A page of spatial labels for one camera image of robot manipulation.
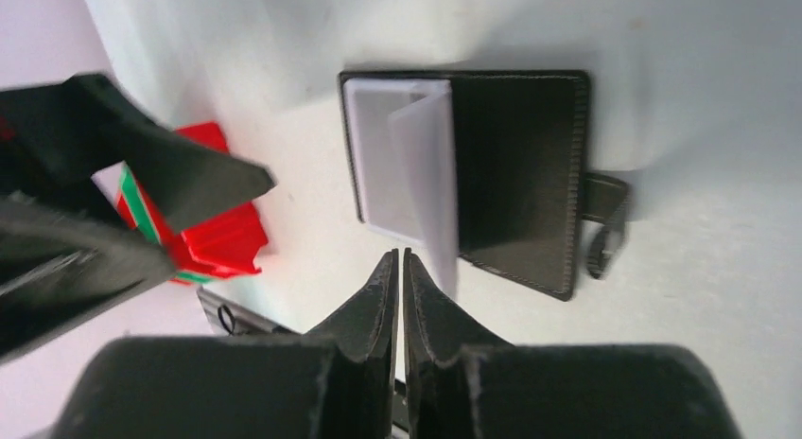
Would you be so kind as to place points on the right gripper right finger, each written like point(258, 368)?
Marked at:
point(464, 381)

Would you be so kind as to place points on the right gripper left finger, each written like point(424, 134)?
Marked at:
point(334, 381)

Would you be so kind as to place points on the black leather card holder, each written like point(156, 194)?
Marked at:
point(488, 166)

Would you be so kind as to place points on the right red bin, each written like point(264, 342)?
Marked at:
point(225, 235)

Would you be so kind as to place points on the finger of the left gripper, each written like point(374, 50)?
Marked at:
point(56, 135)
point(60, 270)

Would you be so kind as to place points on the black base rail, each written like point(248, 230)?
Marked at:
point(232, 319)

